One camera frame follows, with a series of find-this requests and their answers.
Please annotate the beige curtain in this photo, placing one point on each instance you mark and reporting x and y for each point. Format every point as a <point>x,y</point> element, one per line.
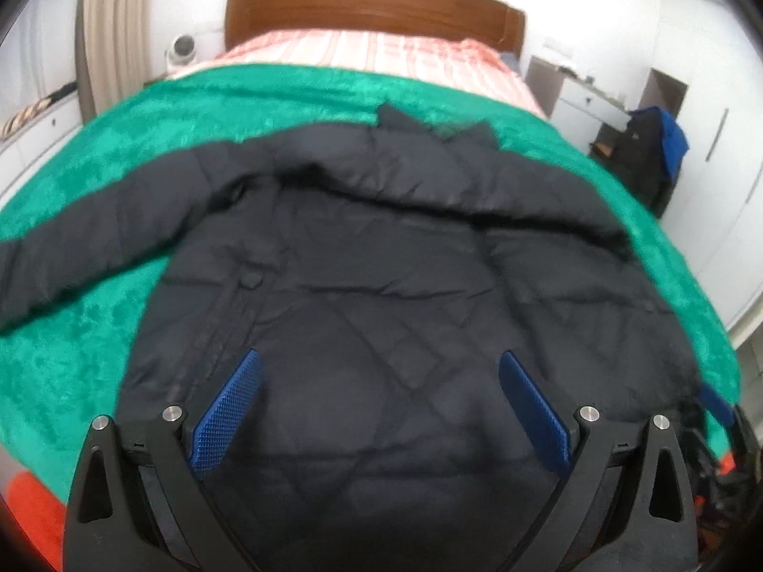
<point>113,30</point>

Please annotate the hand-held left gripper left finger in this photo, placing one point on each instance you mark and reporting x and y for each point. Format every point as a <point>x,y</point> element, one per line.
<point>229,411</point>

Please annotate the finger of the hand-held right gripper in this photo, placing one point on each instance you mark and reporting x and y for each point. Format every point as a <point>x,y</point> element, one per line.
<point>718,405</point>

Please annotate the striped rolled cloth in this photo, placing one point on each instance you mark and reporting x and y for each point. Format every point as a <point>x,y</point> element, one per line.
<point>24,116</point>

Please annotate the black puffer jacket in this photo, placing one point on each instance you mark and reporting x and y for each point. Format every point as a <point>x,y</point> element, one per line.
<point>381,310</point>

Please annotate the green fleece blanket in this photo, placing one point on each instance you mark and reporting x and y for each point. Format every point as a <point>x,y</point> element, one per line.
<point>89,149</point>

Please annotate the white desk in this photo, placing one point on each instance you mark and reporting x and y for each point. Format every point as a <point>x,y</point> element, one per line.
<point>572,92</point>

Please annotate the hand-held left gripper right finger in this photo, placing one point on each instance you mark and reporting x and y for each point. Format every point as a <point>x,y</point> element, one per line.
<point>536,411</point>

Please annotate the pink striped bedding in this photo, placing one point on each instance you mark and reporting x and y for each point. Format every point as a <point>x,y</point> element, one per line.
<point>357,47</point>

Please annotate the brown wooden headboard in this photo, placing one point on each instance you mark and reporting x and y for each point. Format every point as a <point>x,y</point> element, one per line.
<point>357,6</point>

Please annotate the dark coat on chair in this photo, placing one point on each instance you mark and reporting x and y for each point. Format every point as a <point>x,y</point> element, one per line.
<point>644,161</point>

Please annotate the wooden chair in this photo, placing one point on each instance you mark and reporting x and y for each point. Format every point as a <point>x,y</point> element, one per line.
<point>608,146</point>

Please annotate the white wall socket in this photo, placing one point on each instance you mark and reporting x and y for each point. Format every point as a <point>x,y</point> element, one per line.
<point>559,47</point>

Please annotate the blue garment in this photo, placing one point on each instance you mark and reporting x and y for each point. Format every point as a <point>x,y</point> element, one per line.
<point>673,143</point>

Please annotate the white window cabinet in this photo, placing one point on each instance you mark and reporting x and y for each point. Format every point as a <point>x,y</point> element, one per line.
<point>36,149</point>

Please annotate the white wardrobe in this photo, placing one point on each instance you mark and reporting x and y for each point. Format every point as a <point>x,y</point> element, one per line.
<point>715,202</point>

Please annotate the white sheer curtain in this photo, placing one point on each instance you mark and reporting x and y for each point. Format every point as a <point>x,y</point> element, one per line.
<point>42,53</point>

